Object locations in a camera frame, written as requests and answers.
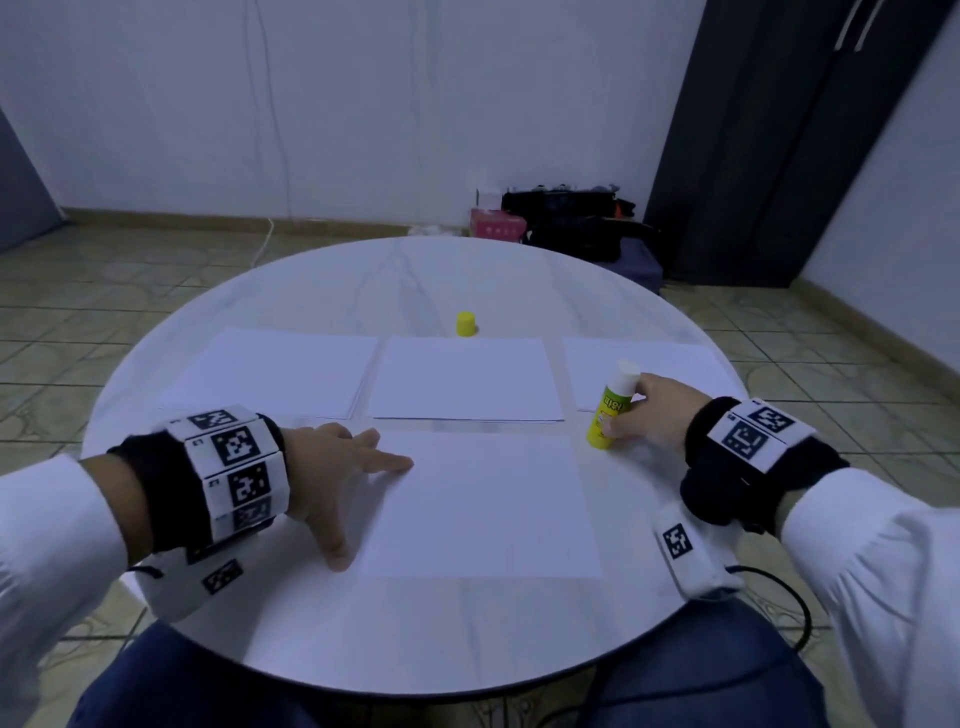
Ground grey door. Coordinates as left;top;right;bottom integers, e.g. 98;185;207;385
0;112;65;254

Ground black wardrobe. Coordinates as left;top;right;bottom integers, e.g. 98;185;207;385
645;0;954;290

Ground yellow glue stick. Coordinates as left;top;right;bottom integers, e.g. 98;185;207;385
586;358;642;450

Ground person's right hand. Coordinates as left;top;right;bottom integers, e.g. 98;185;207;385
600;373;713;471

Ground single white paper sheet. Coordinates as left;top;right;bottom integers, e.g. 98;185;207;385
348;430;605;581
367;336;566;423

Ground black bag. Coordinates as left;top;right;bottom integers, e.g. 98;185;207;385
501;186;650;260

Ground blue suitcase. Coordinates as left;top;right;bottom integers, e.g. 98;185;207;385
607;237;666;294

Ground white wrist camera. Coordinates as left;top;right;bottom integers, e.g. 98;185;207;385
654;502;744;602
135;540;279;624

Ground black wristband with markers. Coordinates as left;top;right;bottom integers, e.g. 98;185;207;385
681;396;851;534
108;405;291;564

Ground black left wristband with markers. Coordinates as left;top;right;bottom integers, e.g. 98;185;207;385
108;405;291;564

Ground white paper stack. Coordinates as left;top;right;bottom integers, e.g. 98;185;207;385
564;337;744;414
157;327;380;422

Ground white wall cable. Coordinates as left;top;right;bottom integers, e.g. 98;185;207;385
240;0;294;269

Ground black right wristband with markers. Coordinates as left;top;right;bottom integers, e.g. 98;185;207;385
681;396;851;534

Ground black right camera cable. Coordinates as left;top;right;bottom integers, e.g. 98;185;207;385
577;562;815;728

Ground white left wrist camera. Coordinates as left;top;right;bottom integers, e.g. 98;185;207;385
135;540;279;624

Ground person's right forearm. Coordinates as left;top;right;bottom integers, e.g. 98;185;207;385
780;468;960;728

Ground person's left forearm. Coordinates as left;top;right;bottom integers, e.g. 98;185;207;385
0;450;156;728

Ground person's legs in blue jeans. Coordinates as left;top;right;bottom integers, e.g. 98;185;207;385
67;600;830;728

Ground person's left hand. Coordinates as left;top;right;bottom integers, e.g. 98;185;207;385
282;423;416;573

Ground pink box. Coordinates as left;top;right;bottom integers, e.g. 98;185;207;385
469;207;530;243

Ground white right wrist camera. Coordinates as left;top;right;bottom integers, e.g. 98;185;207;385
654;502;744;602

